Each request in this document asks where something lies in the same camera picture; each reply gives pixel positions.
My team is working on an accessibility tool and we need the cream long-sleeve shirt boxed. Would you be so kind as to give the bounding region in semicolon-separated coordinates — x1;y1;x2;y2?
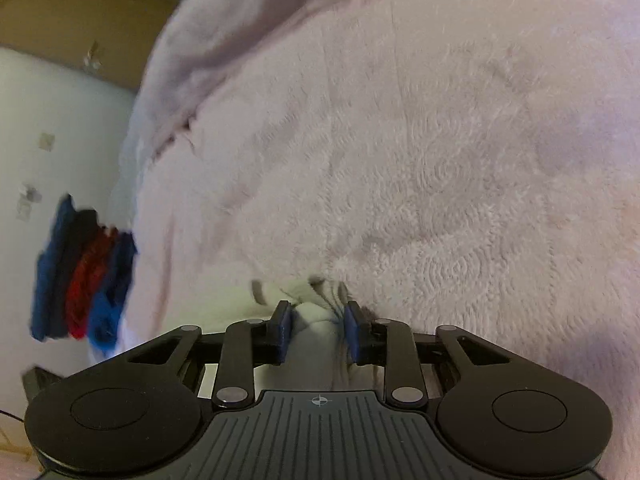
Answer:
194;276;386;399

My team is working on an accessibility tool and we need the folded bright blue garment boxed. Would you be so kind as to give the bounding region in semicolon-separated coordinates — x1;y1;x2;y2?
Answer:
86;232;138;364

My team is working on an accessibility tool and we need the folded dark grey garment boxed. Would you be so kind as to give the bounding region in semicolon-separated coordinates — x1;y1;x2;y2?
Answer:
46;208;101;339

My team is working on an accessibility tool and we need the pink bed sheet duvet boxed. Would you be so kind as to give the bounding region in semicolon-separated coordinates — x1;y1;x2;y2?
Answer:
116;0;639;479

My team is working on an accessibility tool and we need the brown wooden door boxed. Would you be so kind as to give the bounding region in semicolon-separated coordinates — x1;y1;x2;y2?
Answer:
1;0;177;91

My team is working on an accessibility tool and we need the wall socket with plug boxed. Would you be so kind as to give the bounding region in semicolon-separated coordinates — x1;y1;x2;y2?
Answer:
16;183;42;222

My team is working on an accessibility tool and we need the wall light switch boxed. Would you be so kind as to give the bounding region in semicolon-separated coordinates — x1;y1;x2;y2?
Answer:
38;132;55;152

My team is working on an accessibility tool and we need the door handle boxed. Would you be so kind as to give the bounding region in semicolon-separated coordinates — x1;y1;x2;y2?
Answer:
82;40;102;73

